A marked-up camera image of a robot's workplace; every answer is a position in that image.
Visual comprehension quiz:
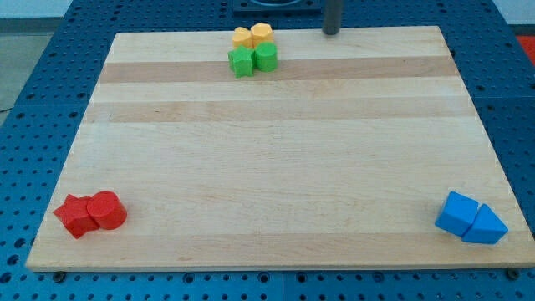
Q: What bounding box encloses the yellow hexagon block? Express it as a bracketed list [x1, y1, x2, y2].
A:
[250, 23, 274, 48]

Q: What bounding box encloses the red star block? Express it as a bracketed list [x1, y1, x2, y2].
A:
[53, 194, 99, 239]

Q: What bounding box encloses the yellow heart block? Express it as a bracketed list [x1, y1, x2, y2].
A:
[232, 27, 254, 49]

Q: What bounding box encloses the green star block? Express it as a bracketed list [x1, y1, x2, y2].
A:
[227, 46, 255, 78]

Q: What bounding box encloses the blue cube block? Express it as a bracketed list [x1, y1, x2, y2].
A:
[435, 191, 480, 237]

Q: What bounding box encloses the red cylinder block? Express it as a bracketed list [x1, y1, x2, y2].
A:
[87, 191, 127, 230]

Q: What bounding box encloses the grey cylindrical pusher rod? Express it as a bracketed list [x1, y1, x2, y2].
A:
[322, 0, 344, 35]

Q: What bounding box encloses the blue triangle block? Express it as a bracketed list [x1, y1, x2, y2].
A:
[461, 204, 508, 245]

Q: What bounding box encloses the green cylinder block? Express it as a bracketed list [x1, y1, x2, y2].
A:
[255, 42, 278, 72]

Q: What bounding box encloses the wooden board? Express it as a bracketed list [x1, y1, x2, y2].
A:
[26, 26, 534, 272]

